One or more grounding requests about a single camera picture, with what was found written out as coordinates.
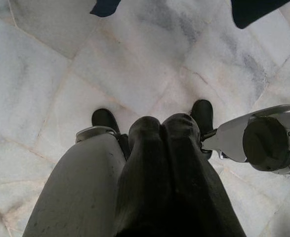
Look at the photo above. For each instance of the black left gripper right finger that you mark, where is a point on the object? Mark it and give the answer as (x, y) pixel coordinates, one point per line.
(191, 177)

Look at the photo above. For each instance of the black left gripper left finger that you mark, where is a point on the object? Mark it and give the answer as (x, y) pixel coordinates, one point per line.
(144, 172)

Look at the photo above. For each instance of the robot grey left leg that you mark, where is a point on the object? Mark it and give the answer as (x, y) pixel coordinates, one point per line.
(80, 185)

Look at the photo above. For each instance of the robot black left foot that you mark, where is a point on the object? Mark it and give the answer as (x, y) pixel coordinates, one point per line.
(104, 121)

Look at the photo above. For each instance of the robot black foot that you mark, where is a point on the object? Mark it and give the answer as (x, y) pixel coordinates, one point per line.
(104, 121)
(202, 111)

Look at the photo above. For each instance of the robot black right foot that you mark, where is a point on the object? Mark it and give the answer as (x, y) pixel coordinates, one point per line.
(202, 111)

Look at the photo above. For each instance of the navy shirt with red collar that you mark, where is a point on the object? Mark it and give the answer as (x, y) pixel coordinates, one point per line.
(253, 12)

